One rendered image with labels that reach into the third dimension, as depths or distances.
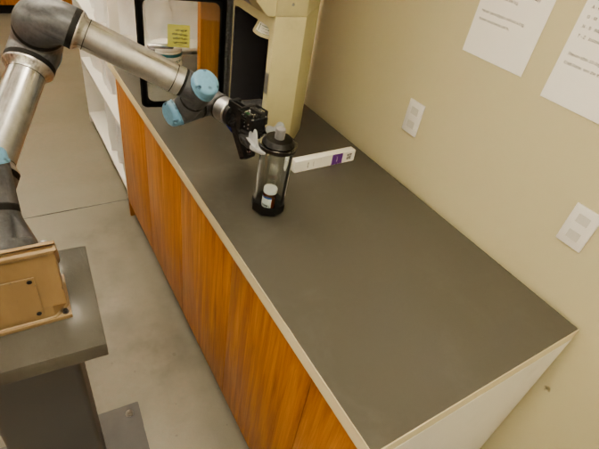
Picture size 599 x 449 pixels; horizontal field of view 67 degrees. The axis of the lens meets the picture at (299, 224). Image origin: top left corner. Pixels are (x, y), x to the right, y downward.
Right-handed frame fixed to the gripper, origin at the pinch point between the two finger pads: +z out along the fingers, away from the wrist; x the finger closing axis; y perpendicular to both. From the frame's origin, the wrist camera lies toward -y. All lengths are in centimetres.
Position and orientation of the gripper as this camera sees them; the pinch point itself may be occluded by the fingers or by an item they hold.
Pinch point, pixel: (276, 150)
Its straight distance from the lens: 126.8
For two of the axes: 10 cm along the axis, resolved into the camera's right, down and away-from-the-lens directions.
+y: 1.6, -7.7, -6.1
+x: 6.9, -3.6, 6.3
